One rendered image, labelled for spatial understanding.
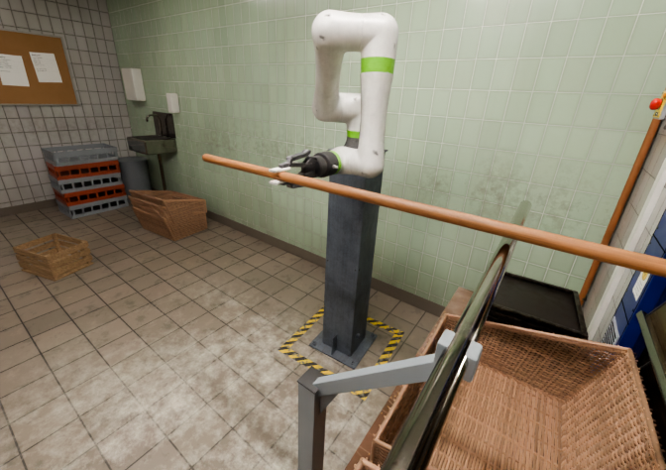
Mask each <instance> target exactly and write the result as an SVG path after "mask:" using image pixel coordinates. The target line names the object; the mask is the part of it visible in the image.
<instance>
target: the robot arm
mask: <svg viewBox="0 0 666 470"><path fill-rule="evenodd" d="M311 33H312V40H313V46H314V53H315V67H316V77H315V90H314V96H313V101H312V112H313V114H314V116H315V117H316V118H317V119H318V120H320V121H322V122H334V123H345V124H346V125H347V129H346V131H347V140H346V143H345V145H344V146H340V147H336V148H334V149H333V150H331V151H326V152H321V153H316V154H315V155H314V156H313V157H311V156H310V153H311V151H310V150H305V149H304V150H303V151H302V152H300V153H297V154H294V155H291V156H288V157H286V162H283V164H279V165H278V168H274V169H269V172H271V173H280V172H284V171H289V170H291V168H301V172H299V173H298V174H297V175H300V176H307V177H312V178H314V177H327V176H332V175H336V174H340V175H354V176H362V177H365V178H374V177H376V176H378V175H379V174H380V173H381V172H382V171H383V169H384V166H385V130H386V120H387V112H388V105H389V94H390V89H391V84H392V80H393V71H394V64H395V57H396V50H397V41H398V25H397V22H396V20H395V19H394V17H393V16H391V15H390V14H388V13H383V12H381V13H351V12H343V11H337V10H325V11H323V12H321V13H320V14H319V15H318V16H317V17H316V18H315V20H314V22H313V25H312V30H311ZM349 52H358V53H361V74H360V78H361V93H341V92H339V86H340V74H341V68H342V62H343V57H344V53H349ZM305 157H306V158H305ZM302 158H305V159H304V161H303V162H302V163H293V161H296V160H299V159H302ZM290 167H291V168H290ZM270 184H274V185H277V184H280V185H286V187H289V188H298V187H303V186H301V185H297V184H293V183H289V182H285V181H281V180H277V179H274V180H271V181H270Z"/></svg>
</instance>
